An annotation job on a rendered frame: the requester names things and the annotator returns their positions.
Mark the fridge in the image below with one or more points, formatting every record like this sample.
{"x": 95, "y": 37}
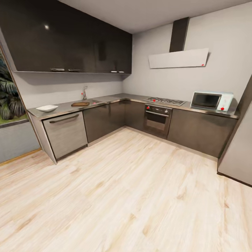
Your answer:
{"x": 236, "y": 159}

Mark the oven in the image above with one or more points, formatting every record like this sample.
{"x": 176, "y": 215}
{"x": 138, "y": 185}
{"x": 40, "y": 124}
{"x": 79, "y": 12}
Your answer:
{"x": 157, "y": 118}

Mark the burner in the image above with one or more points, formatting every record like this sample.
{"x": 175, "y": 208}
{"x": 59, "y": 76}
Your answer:
{"x": 166, "y": 101}

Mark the microwave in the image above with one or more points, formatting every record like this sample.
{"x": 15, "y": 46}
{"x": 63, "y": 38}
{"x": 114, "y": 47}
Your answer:
{"x": 214, "y": 100}

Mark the drop in sink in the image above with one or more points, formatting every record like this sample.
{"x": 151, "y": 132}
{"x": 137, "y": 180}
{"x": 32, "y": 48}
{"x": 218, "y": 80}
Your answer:
{"x": 97, "y": 100}

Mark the dishwasher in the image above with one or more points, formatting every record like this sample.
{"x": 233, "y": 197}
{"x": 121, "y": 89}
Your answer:
{"x": 66, "y": 133}

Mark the fixed window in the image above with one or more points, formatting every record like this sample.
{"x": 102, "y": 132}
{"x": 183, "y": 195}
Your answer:
{"x": 17, "y": 136}

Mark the bowl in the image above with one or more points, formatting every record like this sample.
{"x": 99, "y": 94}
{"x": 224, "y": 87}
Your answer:
{"x": 47, "y": 109}

